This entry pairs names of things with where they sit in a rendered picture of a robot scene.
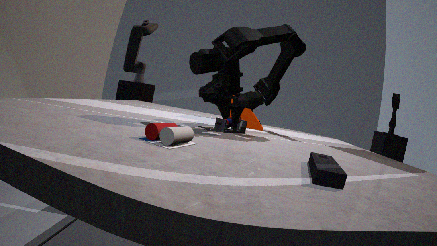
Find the red and blue battery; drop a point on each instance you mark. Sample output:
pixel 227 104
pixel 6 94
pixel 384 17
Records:
pixel 229 122

